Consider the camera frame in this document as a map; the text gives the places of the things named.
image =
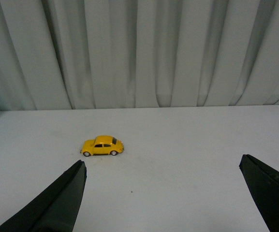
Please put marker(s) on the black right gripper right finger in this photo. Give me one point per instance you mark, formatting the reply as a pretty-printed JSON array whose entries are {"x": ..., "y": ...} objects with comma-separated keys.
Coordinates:
[{"x": 263, "y": 184}]

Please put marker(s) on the yellow beetle toy car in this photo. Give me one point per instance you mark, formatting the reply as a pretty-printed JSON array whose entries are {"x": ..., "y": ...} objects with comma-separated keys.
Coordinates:
[{"x": 102, "y": 145}]

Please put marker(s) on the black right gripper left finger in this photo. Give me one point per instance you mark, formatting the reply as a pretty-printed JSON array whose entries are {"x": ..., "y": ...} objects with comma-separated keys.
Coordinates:
[{"x": 56, "y": 208}]

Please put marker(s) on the grey curtain backdrop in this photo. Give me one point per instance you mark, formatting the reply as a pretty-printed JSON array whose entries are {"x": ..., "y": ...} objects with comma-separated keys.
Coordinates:
[{"x": 93, "y": 54}]

